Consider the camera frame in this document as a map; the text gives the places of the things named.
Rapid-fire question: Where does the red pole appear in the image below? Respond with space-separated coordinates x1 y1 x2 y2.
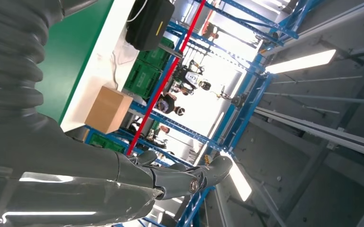
125 0 207 156

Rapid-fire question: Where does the cardboard box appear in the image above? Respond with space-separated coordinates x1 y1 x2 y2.
84 86 134 135

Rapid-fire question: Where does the green plastic crate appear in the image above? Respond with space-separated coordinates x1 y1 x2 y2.
89 133 126 154
124 59 163 99
137 37 175 70

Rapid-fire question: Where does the white cable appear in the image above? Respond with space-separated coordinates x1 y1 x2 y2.
110 41 130 90
126 0 149 23

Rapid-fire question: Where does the blue shelf rack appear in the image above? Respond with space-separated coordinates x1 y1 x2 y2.
84 0 314 227

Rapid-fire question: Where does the white and black robot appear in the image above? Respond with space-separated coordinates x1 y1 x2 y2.
173 59 212 92

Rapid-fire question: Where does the ceiling light strip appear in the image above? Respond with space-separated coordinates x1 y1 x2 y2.
221 150 253 202
265 49 337 75

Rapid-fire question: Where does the black carrying case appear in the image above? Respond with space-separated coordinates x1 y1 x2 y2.
125 0 176 52

